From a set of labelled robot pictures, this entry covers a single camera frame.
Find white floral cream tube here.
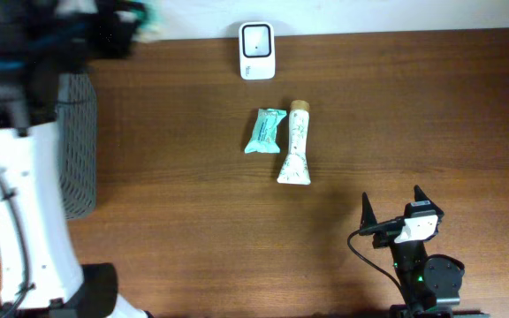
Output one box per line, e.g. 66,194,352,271
277,100,311,186

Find small teal tissue pack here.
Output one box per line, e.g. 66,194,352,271
133,0,164,43

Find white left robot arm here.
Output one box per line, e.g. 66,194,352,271
0,1,148,317

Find dark grey plastic basket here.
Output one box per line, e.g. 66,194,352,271
0,72,99,224

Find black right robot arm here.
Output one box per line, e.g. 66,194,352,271
348,185,486,318

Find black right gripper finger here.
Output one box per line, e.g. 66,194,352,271
414,185,443,216
360,192,377,230

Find white barcode scanner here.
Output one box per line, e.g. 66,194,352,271
239,21,276,80

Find teal wet wipes packet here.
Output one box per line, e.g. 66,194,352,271
244,109,287,154

